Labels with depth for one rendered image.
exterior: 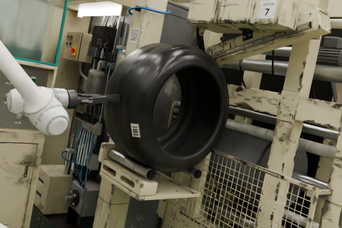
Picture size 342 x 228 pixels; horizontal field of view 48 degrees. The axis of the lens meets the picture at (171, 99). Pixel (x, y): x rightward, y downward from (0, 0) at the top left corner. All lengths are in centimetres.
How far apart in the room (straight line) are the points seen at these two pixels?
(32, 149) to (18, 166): 11
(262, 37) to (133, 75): 68
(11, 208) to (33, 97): 109
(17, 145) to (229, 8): 129
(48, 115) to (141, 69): 50
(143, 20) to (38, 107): 89
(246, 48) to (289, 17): 30
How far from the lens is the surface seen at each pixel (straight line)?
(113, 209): 211
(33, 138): 218
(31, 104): 129
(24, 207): 229
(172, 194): 181
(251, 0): 184
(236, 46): 200
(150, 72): 158
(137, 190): 169
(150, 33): 200
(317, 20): 177
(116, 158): 187
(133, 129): 158
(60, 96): 147
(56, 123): 126
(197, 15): 207
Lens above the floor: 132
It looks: 3 degrees down
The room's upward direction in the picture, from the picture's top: 11 degrees clockwise
